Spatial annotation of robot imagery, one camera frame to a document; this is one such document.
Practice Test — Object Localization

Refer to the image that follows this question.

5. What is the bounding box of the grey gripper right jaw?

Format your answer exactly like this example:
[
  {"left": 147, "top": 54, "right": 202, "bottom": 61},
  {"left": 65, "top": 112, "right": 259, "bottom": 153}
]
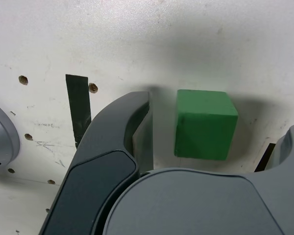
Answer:
[{"left": 102, "top": 121, "right": 294, "bottom": 235}]

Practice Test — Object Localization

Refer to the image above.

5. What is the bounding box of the green cube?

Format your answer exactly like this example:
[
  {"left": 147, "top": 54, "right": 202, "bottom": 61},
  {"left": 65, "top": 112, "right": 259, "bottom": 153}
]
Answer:
[{"left": 173, "top": 89, "right": 239, "bottom": 162}]

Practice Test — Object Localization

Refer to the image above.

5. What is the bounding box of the black tape strip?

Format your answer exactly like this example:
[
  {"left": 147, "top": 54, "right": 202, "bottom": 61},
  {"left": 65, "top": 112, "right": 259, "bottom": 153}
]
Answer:
[{"left": 65, "top": 74, "right": 93, "bottom": 149}]

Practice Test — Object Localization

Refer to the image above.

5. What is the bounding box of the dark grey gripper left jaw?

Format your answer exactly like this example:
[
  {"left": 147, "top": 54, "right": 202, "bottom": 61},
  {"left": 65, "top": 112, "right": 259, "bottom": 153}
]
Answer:
[{"left": 40, "top": 91, "right": 154, "bottom": 235}]

